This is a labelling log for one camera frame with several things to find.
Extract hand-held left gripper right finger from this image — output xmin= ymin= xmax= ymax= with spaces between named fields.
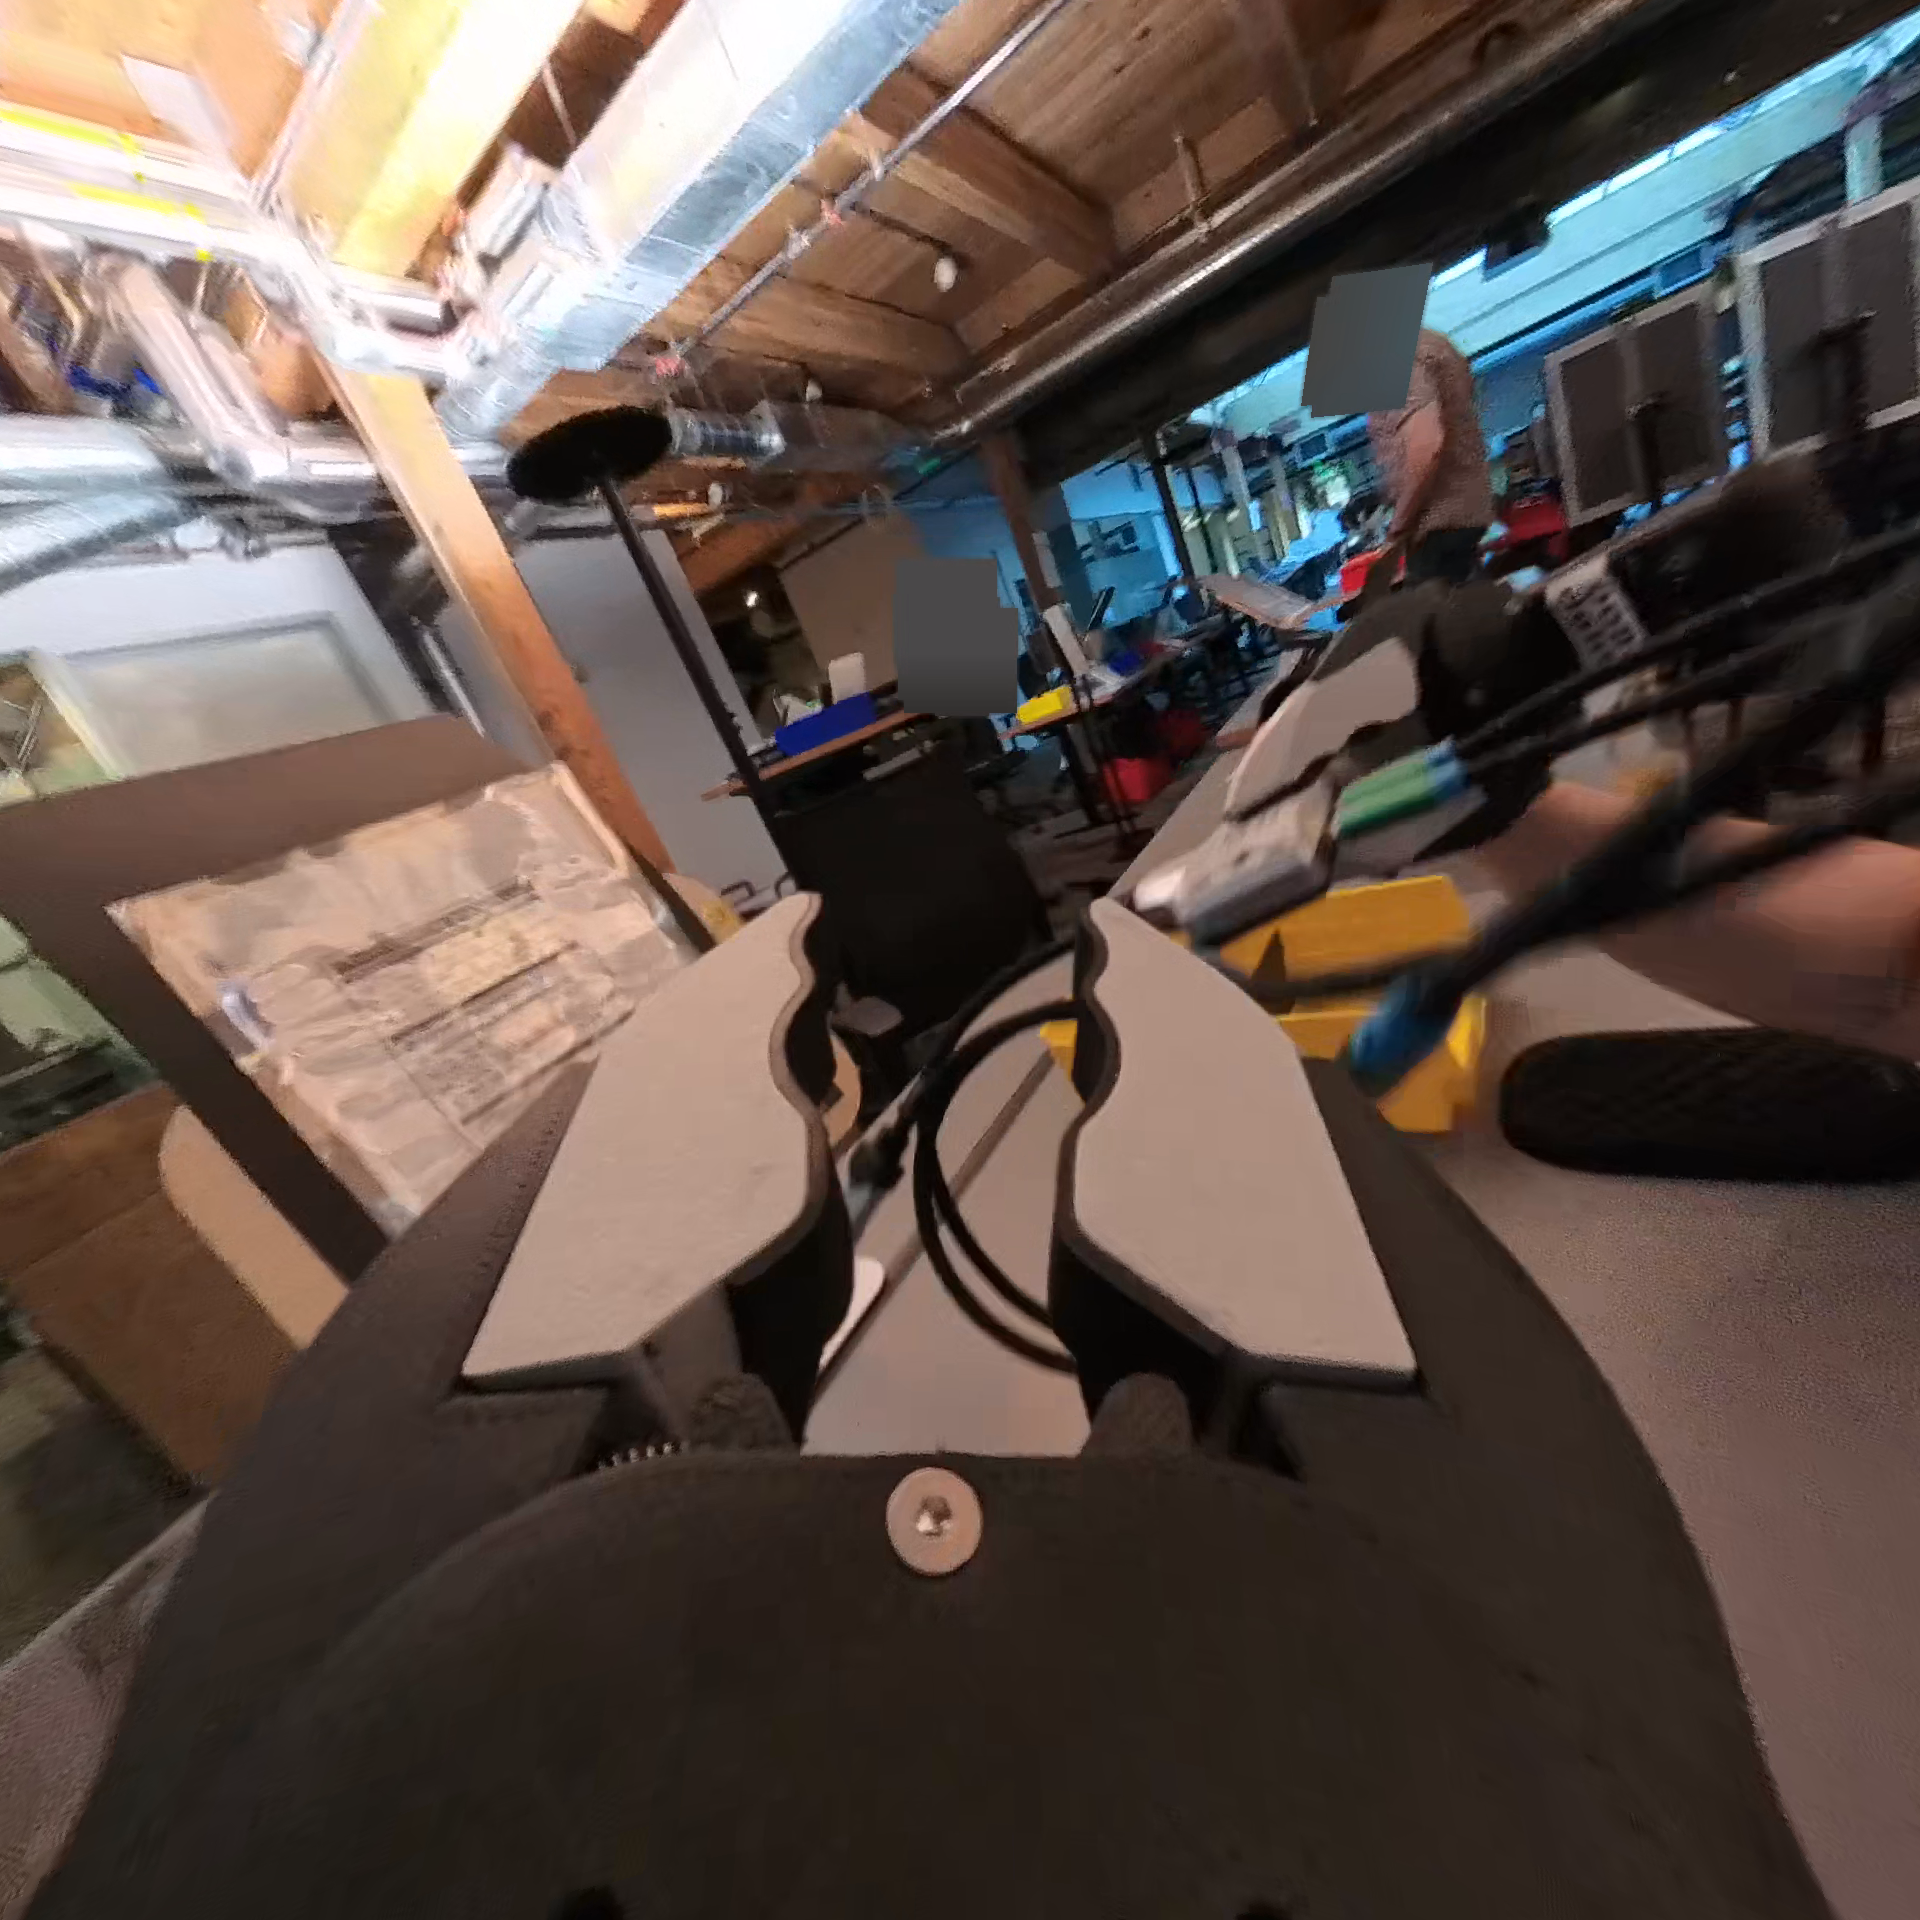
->
xmin=1049 ymin=896 xmax=1421 ymax=1383

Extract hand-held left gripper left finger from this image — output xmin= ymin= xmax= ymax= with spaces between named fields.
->
xmin=461 ymin=892 xmax=855 ymax=1386

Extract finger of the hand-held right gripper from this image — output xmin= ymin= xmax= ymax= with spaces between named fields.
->
xmin=1223 ymin=639 xmax=1427 ymax=826

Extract braided cable with green plug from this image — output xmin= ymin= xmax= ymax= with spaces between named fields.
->
xmin=1327 ymin=526 xmax=1920 ymax=842
xmin=1339 ymin=631 xmax=1920 ymax=1095

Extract silver hub adapter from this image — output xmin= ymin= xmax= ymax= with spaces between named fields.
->
xmin=1128 ymin=817 xmax=1339 ymax=944

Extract yellow plastic bin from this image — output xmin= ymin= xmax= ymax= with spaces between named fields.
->
xmin=1039 ymin=873 xmax=1489 ymax=1137

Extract person's right forearm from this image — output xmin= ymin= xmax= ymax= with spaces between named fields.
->
xmin=1476 ymin=774 xmax=1920 ymax=1040

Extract grey panel on stand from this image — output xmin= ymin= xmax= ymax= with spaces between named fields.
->
xmin=1543 ymin=294 xmax=1735 ymax=528
xmin=1732 ymin=194 xmax=1920 ymax=452

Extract clear acrylic instruction sheet holder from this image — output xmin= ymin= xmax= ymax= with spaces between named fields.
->
xmin=104 ymin=761 xmax=695 ymax=1226

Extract black office chair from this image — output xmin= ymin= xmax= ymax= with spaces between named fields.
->
xmin=776 ymin=720 xmax=1059 ymax=1039

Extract black textured oval pad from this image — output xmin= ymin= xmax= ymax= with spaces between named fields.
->
xmin=1499 ymin=1025 xmax=1920 ymax=1191

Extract black disc stand with pole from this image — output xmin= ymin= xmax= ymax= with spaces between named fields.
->
xmin=504 ymin=408 xmax=798 ymax=954

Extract silver ventilation ducts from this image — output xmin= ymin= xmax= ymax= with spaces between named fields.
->
xmin=0 ymin=0 xmax=975 ymax=595

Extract wooden post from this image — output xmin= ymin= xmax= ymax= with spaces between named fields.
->
xmin=315 ymin=360 xmax=677 ymax=887

